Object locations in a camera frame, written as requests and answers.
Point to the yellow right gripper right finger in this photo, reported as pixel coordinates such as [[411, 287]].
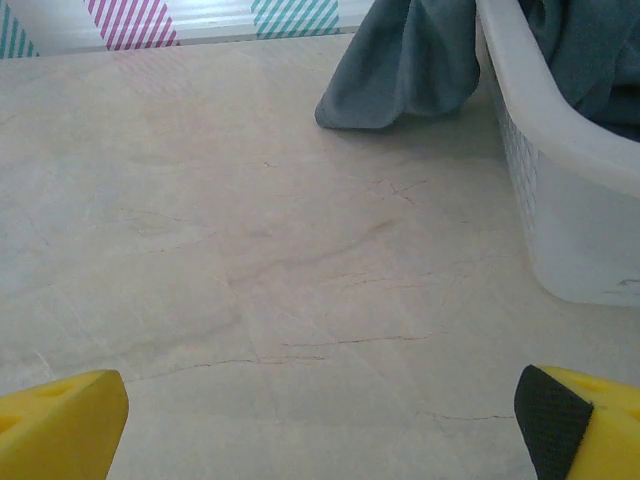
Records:
[[590, 435]]

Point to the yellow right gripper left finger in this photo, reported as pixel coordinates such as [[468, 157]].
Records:
[[60, 430]]

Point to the grey-blue t-shirt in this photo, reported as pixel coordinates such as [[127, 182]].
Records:
[[395, 65]]

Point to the white perforated plastic basket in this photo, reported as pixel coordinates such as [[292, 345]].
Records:
[[565, 210]]

